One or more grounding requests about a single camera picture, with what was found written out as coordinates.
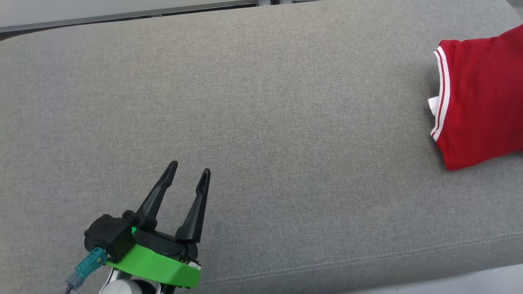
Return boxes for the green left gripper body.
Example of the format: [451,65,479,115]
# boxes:
[104,229,201,288]

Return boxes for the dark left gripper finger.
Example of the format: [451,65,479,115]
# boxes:
[176,168,211,243]
[135,160,179,230]

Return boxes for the red white basketball jersey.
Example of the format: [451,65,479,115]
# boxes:
[428,24,523,171]

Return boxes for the grey fabric sofa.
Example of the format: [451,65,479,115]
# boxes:
[0,0,523,294]

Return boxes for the teal left camera plug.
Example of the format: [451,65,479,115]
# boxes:
[65,247,108,294]

